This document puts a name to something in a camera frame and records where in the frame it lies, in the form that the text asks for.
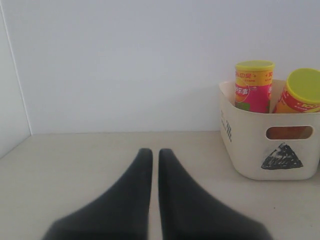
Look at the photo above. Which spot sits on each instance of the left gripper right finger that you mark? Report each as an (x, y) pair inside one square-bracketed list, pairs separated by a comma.
[(189, 212)]

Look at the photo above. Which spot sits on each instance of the pink chip can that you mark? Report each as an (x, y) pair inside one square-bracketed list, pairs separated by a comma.
[(253, 85)]

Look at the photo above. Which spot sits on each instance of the left cream plastic bin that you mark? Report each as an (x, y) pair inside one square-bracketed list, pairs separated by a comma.
[(253, 155)]

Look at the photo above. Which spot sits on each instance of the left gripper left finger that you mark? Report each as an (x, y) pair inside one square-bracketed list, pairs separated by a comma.
[(120, 213)]

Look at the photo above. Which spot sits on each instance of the yellow chip can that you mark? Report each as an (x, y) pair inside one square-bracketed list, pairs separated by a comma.
[(300, 95)]

